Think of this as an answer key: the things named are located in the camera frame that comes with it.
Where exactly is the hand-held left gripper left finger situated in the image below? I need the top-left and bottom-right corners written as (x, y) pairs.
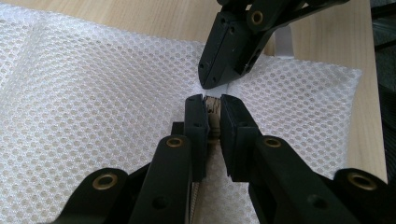
top-left (128, 93), bottom-right (211, 224)

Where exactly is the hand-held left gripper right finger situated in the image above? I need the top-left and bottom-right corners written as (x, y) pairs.
top-left (219, 93), bottom-right (363, 224)

